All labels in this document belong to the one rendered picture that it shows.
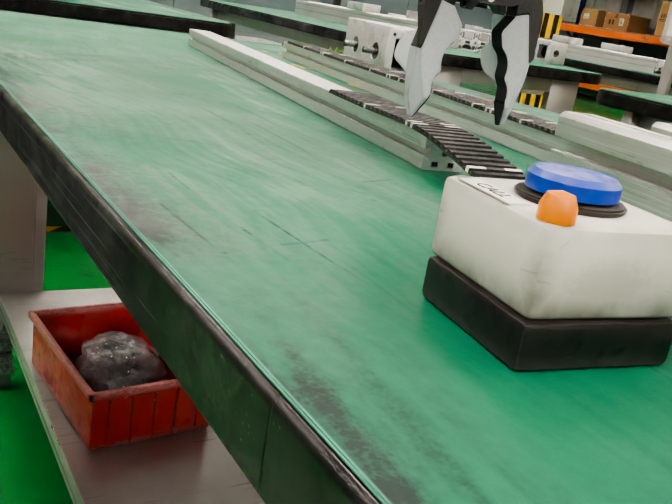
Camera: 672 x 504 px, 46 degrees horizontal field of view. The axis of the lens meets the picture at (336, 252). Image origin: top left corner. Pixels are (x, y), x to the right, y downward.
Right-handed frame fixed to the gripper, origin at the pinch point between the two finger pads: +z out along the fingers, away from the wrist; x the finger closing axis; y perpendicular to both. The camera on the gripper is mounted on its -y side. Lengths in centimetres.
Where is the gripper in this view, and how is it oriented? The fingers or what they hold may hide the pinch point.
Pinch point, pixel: (462, 110)
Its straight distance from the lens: 67.8
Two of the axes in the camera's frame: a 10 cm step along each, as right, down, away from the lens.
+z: -1.6, 9.4, 3.0
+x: -9.2, -0.2, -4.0
